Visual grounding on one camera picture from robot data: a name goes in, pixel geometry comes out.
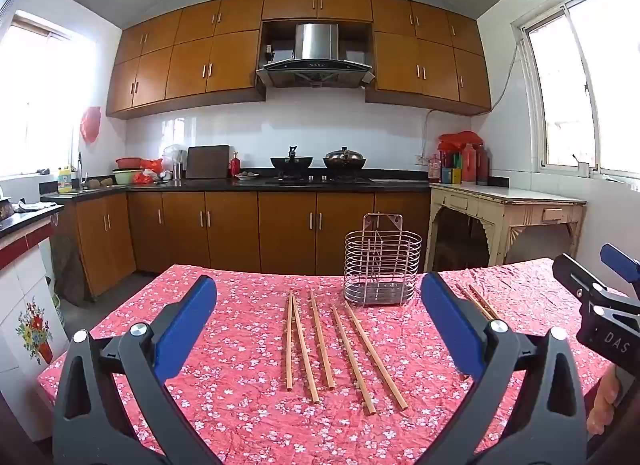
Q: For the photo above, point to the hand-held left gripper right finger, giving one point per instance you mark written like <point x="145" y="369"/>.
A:
<point x="452" y="320"/>

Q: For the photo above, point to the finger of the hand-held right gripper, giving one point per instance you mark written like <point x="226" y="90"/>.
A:
<point x="577" y="276"/>
<point x="622" y="265"/>

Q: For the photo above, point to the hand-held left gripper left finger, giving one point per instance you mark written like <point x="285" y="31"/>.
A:
<point x="185" y="320"/>

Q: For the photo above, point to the wooden chopstick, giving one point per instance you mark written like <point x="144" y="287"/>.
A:
<point x="375" y="355"/>
<point x="322" y="340"/>
<point x="472" y="302"/>
<point x="353" y="360"/>
<point x="289" y="345"/>
<point x="484" y="301"/>
<point x="305" y="350"/>

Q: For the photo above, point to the person's right hand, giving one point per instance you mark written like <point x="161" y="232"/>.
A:
<point x="603" y="405"/>

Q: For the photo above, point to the red floral tablecloth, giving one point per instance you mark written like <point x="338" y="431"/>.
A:
<point x="240" y="395"/>

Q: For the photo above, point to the wooden base cabinets black counter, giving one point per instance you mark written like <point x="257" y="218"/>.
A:
<point x="230" y="230"/>

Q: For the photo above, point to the cream wooden side table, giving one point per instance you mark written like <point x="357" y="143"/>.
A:
<point x="505" y="195"/>

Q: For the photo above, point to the brown sack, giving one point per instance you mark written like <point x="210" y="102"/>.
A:
<point x="67" y="265"/>

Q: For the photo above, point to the colourful small box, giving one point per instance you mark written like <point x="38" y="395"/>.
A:
<point x="451" y="176"/>

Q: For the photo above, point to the tall dark bottle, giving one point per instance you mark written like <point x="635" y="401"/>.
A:
<point x="481" y="167"/>

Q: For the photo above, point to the steel cup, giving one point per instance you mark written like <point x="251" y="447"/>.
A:
<point x="177" y="171"/>

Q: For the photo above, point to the glass jar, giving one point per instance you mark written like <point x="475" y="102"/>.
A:
<point x="434" y="169"/>

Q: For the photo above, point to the green plastic basin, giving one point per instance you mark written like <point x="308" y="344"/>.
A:
<point x="125" y="177"/>

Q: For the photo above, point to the tall red bottle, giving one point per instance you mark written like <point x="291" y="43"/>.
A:
<point x="468" y="165"/>

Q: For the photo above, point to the tiled counter with flower decal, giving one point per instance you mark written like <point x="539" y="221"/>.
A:
<point x="30" y="295"/>

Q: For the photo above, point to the red plastic bag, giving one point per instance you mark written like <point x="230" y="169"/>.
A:
<point x="151" y="165"/>

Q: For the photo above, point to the dark cutting board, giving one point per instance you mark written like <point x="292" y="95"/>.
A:
<point x="207" y="162"/>

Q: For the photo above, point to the small red bottle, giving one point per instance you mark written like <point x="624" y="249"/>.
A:
<point x="235" y="165"/>

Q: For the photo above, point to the red plastic basin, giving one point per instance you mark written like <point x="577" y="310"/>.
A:
<point x="129" y="163"/>

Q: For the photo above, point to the white plastic bag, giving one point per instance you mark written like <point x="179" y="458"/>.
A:
<point x="174" y="152"/>

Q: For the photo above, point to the yellow detergent bottle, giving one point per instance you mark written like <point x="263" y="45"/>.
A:
<point x="64" y="182"/>

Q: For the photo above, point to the metal sink faucet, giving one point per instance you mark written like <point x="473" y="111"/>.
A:
<point x="80" y="165"/>

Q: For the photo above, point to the black gas stove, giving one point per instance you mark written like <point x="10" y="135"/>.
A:
<point x="310" y="180"/>

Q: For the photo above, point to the black wok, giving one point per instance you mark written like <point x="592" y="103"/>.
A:
<point x="291" y="162"/>

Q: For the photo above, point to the white cloth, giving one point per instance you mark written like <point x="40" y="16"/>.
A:
<point x="30" y="206"/>

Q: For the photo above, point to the wok with metal lid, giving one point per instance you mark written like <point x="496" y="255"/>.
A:
<point x="344" y="159"/>

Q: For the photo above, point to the steel range hood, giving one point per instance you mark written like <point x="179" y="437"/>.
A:
<point x="315" y="42"/>

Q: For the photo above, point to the white wall outlet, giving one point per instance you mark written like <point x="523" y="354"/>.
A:
<point x="422" y="160"/>

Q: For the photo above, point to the sliding window with white frame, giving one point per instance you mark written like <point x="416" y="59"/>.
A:
<point x="565" y="95"/>

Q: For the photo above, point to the red bag hanging on wall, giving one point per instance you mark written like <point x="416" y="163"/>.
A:
<point x="91" y="125"/>

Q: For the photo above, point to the wooden wall cabinets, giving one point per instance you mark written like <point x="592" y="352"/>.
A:
<point x="190" y="60"/>

